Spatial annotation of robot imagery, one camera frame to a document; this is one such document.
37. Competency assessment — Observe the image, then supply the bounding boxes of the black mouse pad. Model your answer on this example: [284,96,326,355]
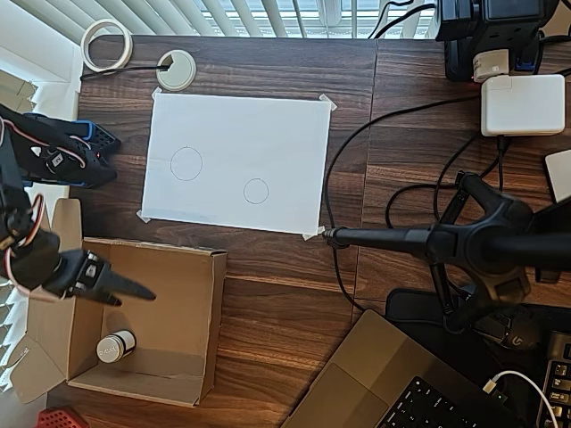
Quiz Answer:
[385,287,571,402]

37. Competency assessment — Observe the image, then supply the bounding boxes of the thin black cable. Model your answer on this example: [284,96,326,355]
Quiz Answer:
[79,62,173,82]

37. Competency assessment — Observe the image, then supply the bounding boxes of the white charging cable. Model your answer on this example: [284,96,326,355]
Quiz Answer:
[485,369,561,428]

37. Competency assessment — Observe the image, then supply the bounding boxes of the black computer mouse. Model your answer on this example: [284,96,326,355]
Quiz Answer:
[501,307,548,351]

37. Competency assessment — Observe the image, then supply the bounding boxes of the long black cable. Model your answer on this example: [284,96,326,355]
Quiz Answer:
[321,94,483,313]

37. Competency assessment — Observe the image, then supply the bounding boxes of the looped black adapter cable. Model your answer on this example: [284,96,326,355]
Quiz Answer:
[385,133,510,232]

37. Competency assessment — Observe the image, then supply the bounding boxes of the silver flat device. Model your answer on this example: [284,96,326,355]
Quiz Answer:
[543,149,571,204]

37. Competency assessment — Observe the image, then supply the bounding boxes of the black tripod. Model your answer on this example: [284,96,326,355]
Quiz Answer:
[320,171,571,335]

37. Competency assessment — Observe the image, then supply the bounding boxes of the cream vertical window blinds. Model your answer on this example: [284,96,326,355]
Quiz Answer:
[0,66,41,402]
[24,0,441,40]

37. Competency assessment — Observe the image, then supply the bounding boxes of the blue plug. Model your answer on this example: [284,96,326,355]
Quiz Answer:
[510,42,543,75]

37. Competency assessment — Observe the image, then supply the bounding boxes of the open cardboard box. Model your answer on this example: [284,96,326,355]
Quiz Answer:
[8,198,228,409]

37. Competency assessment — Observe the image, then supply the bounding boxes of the grey laptop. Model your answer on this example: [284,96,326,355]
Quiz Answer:
[279,309,528,428]

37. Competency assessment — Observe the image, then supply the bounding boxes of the small white plug adapter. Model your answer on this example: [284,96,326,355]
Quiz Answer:
[472,48,510,84]

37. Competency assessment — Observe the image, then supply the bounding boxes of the white square power adapter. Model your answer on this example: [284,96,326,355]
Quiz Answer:
[480,73,567,137]

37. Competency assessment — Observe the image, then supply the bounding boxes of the masking tape roll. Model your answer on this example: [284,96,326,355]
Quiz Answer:
[80,20,134,73]

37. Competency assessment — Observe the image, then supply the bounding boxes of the black power strip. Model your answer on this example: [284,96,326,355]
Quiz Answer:
[434,0,561,84]

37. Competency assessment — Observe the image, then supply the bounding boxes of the round white desk grommet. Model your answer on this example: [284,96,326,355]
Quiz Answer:
[155,49,197,92]

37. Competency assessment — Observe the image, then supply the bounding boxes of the black keyboard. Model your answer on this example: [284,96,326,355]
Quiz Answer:
[542,329,571,428]

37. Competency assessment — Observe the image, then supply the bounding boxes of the black power cable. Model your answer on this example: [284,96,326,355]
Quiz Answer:
[368,0,439,40]

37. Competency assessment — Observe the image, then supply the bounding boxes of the white paper sheet with circles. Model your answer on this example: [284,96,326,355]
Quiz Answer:
[141,91,332,236]

